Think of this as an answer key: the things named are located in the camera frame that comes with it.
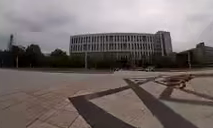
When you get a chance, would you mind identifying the pale pole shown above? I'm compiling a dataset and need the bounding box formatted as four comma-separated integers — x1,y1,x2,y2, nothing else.
15,55,19,69
84,52,88,70
187,51,192,70

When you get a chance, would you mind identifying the large white curved building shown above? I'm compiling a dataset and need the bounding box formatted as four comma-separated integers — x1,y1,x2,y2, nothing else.
69,30,174,62

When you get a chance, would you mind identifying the vehicle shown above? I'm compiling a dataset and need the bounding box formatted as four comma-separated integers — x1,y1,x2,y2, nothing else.
144,66,156,73

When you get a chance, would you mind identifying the row of dark trees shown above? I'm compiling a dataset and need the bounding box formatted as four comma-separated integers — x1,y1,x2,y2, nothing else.
0,43,195,70

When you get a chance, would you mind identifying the low dark building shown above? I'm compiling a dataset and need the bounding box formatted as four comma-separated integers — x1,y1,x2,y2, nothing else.
176,42,213,67

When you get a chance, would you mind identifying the tall distant tower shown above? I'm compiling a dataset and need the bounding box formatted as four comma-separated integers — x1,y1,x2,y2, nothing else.
8,33,14,52

